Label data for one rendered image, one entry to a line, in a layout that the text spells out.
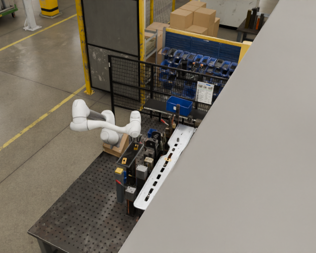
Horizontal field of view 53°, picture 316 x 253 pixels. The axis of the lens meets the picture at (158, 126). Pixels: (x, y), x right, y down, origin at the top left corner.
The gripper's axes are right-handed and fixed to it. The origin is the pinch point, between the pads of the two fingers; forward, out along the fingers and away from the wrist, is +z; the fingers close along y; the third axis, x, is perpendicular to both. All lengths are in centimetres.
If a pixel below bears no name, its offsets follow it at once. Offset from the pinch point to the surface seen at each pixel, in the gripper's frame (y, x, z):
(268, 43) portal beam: 37, -234, -213
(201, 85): 71, 96, -19
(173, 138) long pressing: 40, 37, 20
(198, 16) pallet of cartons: 88, 482, 24
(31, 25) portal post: -357, 594, 108
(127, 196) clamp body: -2, -52, 21
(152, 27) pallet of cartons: -9, 377, 16
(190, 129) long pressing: 60, 57, 20
